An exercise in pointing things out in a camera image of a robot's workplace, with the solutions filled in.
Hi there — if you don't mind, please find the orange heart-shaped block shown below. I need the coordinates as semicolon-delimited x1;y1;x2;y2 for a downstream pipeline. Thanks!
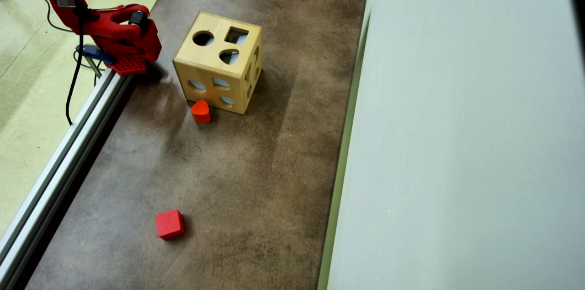
191;100;212;123

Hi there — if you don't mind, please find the aluminium profile rail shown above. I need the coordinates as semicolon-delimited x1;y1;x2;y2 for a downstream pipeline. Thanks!
0;67;134;290

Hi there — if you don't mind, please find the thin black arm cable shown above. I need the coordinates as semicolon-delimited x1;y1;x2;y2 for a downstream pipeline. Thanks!
73;50;100;86

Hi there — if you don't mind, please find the wooden shape sorter box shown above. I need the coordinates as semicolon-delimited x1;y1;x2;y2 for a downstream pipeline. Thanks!
172;11;263;115

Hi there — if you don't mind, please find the blue table clamp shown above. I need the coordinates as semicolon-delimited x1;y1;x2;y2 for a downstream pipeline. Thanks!
75;43;116;79

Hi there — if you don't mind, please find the red cube block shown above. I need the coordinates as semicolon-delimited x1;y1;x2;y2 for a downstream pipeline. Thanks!
155;209;186;241

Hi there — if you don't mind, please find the black camera cable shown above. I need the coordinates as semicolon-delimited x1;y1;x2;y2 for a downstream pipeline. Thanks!
65;0;87;125

